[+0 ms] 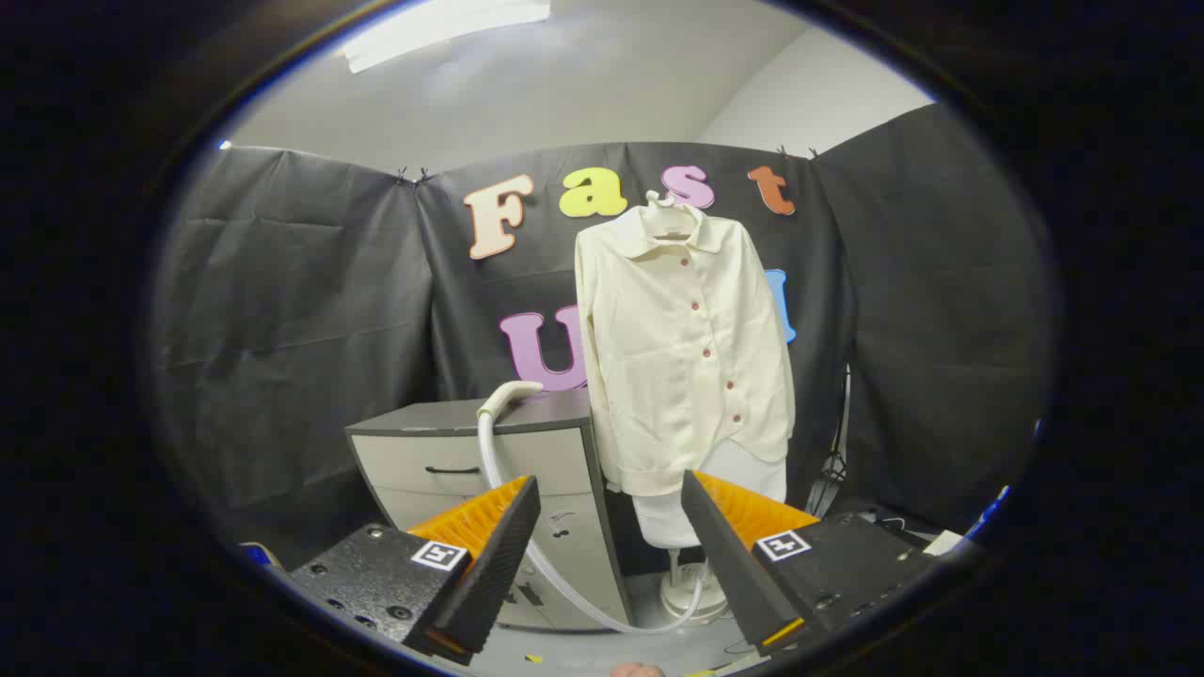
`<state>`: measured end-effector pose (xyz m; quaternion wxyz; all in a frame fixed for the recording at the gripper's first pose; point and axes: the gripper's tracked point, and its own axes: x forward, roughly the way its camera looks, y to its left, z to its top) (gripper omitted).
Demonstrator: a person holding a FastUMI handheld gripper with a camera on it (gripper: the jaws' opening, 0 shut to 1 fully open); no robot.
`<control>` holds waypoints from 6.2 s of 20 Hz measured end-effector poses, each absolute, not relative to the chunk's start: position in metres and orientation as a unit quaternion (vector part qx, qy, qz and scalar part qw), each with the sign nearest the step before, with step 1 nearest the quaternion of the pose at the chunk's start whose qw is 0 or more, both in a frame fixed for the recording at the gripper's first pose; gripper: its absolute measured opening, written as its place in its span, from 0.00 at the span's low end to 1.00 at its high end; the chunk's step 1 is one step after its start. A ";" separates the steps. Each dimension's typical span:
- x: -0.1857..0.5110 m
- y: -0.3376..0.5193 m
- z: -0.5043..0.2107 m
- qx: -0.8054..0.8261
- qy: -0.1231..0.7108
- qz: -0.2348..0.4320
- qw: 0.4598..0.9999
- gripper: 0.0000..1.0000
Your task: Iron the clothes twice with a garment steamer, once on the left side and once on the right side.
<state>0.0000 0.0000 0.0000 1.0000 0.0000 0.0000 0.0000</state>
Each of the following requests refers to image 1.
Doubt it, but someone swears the grey drawer cabinet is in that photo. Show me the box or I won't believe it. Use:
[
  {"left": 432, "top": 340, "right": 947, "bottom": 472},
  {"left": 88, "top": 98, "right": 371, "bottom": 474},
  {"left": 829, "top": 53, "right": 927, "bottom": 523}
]
[{"left": 345, "top": 390, "right": 633, "bottom": 633}]

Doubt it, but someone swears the white steamer hose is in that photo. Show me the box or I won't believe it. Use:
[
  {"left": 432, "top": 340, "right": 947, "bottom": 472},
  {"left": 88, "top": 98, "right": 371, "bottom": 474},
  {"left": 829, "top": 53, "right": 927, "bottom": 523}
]
[{"left": 477, "top": 412, "right": 708, "bottom": 636}]

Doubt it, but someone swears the white garment steamer head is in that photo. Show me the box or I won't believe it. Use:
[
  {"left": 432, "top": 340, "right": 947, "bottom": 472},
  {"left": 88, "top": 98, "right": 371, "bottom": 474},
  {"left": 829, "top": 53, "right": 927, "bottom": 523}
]
[{"left": 475, "top": 380, "right": 545, "bottom": 419}]

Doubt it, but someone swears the cream button-up shirt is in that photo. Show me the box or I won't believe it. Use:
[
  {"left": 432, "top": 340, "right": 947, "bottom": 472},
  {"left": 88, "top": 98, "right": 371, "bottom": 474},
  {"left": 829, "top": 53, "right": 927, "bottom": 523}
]
[{"left": 574, "top": 202, "right": 798, "bottom": 497}]

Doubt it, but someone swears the white plastic hanger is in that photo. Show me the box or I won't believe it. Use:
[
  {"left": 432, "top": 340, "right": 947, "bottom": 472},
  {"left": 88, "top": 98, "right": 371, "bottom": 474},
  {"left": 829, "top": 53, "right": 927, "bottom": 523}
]
[{"left": 644, "top": 191, "right": 703, "bottom": 242}]

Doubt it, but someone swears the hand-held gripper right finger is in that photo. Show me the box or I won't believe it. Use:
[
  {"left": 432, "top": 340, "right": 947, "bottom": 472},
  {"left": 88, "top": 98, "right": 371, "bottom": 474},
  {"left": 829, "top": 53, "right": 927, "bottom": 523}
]
[{"left": 679, "top": 469, "right": 946, "bottom": 657}]

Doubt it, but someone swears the black backdrop cloth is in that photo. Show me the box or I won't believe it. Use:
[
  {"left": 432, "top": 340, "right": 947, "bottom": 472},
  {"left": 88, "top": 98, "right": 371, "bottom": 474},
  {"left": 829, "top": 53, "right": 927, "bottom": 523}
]
[{"left": 150, "top": 102, "right": 1054, "bottom": 575}]

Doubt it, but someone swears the ceiling light panel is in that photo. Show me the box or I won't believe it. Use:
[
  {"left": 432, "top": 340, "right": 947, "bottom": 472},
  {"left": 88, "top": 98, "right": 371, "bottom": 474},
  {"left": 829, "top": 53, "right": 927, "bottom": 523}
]
[{"left": 341, "top": 0, "right": 553, "bottom": 74}]

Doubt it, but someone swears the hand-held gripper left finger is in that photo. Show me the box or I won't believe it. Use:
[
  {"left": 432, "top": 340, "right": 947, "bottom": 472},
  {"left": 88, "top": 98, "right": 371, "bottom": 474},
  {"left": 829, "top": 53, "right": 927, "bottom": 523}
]
[{"left": 287, "top": 475, "right": 544, "bottom": 667}]

